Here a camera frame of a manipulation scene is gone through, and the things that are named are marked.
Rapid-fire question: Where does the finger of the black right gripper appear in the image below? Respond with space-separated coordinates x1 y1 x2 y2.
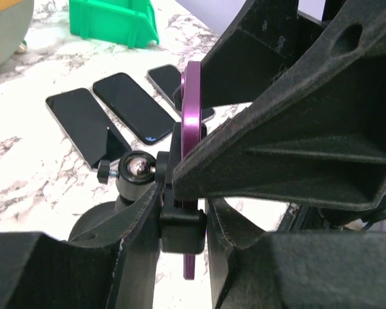
172 1 386 211
200 1 325 108

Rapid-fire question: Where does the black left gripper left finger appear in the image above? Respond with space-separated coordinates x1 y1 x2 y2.
0 183 163 309

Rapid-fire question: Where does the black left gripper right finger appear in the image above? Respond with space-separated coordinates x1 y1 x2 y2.
206 199 386 308

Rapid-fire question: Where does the small black phone stand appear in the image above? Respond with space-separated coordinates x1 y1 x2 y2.
69 122 207 255

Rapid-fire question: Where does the purple phone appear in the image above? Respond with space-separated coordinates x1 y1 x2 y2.
179 61 203 280

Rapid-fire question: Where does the silver phone with dark screen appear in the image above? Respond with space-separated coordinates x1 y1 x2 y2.
46 88 131 169

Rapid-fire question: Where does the green plastic bin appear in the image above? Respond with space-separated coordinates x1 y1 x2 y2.
69 0 160 48

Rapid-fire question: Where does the cream cylindrical drawer organizer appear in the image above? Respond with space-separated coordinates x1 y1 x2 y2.
0 0 34 65

